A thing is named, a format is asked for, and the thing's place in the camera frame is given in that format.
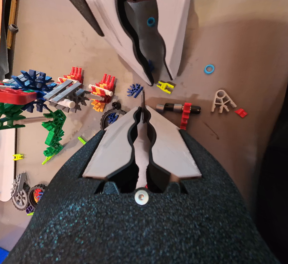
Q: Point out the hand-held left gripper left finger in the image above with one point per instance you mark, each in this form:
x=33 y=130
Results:
x=108 y=153

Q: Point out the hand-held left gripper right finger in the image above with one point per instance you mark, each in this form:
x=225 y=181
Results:
x=173 y=153

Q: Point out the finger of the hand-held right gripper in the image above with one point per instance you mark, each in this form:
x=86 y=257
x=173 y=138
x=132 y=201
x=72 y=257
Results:
x=173 y=21
x=103 y=9

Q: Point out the small blue connector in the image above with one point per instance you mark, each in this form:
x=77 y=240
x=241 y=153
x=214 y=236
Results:
x=151 y=66
x=135 y=90
x=41 y=195
x=112 y=118

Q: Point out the thin grey metal rod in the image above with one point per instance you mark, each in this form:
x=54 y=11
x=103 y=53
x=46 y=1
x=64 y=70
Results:
x=142 y=102

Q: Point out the small yellow clip connector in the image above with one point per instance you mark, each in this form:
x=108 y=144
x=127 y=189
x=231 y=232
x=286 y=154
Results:
x=165 y=87
x=18 y=157

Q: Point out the colourful construction toy robot figure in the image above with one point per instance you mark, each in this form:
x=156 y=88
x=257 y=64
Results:
x=33 y=81

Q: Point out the black rubber tyre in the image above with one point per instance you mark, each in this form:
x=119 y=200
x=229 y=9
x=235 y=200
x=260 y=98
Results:
x=31 y=189
x=103 y=120

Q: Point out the red connector strip with rods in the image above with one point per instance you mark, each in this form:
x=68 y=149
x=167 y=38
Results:
x=186 y=115

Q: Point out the silver cylinder spacer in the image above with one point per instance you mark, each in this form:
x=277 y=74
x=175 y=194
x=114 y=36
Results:
x=160 y=108

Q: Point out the small black ball piece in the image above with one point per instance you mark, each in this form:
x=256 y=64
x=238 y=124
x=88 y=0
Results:
x=115 y=105

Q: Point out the tan triangular connector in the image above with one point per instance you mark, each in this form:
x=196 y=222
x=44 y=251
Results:
x=214 y=103

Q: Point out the long yellow rod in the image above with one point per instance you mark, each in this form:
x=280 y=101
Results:
x=13 y=9

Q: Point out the small red piece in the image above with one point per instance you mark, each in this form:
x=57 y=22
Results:
x=241 y=112

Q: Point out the small red connector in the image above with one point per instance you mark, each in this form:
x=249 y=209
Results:
x=36 y=197

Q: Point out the grey fan connector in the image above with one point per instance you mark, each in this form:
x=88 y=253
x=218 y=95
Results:
x=19 y=182

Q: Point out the small purple piece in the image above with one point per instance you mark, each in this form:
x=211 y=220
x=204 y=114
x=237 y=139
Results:
x=29 y=210

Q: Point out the white mounting plate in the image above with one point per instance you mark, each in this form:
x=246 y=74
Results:
x=7 y=167

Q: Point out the small grey wheel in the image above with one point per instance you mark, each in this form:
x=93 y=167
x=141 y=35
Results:
x=15 y=203

